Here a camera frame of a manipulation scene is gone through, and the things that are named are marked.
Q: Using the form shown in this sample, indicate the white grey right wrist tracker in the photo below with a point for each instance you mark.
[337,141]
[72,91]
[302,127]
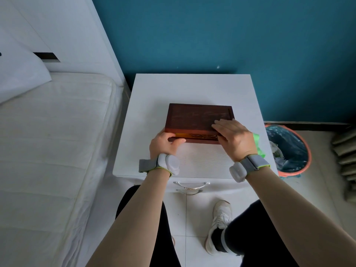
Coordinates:
[239,171]

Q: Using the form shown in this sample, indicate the white mattress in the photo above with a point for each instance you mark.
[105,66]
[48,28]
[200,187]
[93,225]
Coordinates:
[55,152]

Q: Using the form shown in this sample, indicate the white right sneaker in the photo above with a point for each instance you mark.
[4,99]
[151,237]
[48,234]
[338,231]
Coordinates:
[221,216]

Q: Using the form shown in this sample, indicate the white grey wrist tracker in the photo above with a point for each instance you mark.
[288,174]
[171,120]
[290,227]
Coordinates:
[168,162]
[239,171]

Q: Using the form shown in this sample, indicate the person's right forearm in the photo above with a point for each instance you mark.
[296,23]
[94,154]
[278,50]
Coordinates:
[292,219]

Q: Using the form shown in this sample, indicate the white grey left wrist tracker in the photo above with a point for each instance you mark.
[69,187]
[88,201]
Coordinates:
[168,162]

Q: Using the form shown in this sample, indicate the grey ribbed radiator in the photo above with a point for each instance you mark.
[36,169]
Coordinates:
[346,164]

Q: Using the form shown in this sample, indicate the white headboard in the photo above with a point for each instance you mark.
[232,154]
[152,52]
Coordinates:
[72,30]

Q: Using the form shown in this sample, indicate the person's right leg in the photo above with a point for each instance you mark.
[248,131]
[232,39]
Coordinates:
[256,236]

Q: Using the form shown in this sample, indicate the blue plastic bin liner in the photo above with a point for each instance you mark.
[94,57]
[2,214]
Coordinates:
[292,147]

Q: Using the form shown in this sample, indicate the green cloth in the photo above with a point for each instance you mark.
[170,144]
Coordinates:
[257,139]

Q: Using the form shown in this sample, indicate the white pillow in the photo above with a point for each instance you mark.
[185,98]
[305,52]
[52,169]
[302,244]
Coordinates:
[19,72]

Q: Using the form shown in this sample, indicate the person's left forearm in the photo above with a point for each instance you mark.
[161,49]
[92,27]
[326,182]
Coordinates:
[133,219]

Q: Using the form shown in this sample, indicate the white bedside cabinet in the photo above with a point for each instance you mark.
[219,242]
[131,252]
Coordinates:
[194,88]

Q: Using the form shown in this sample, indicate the person's right hand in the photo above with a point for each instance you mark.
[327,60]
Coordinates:
[236,141]

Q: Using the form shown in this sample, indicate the brown wooden box base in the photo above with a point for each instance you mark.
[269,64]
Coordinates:
[194,140]

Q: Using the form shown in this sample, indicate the brown wooden box lid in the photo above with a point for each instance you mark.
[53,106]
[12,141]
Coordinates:
[192,118]

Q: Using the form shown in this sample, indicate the orange waste bin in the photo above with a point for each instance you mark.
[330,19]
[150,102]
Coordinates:
[306,161]

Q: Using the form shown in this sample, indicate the person's left leg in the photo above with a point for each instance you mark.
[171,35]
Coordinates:
[164,247]

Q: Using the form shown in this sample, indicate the person's left hand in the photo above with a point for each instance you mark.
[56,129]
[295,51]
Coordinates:
[161,145]

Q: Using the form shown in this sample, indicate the person's left thumb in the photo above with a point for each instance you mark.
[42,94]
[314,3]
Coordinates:
[177,141]

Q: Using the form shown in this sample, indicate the person's right thumb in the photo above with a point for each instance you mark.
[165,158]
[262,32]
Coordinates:
[221,140]

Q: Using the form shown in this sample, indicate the white crumpled waste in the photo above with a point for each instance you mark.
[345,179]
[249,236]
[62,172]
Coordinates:
[276,155]

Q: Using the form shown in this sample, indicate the person's leg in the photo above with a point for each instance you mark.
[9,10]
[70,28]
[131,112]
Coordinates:
[256,236]
[164,247]

